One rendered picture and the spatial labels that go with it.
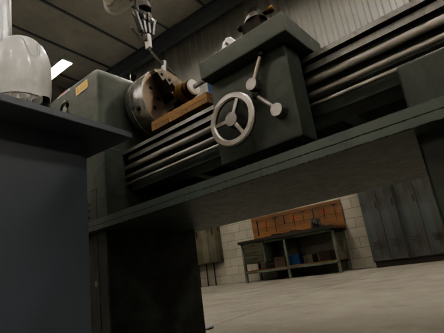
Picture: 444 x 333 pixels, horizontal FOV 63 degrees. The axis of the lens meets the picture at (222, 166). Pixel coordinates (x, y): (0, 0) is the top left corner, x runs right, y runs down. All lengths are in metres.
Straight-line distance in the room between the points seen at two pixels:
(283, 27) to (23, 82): 0.73
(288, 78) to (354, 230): 7.03
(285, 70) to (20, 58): 0.75
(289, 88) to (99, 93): 0.95
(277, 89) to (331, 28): 8.34
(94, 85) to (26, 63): 0.56
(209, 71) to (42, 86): 0.49
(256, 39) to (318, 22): 8.51
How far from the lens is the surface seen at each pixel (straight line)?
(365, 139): 0.80
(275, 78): 0.99
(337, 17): 9.37
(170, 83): 1.64
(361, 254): 7.88
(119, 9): 2.00
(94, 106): 1.68
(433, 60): 0.87
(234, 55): 1.05
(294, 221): 8.31
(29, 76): 1.18
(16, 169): 1.00
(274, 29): 1.00
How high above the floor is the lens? 0.31
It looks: 16 degrees up
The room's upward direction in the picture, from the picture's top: 8 degrees counter-clockwise
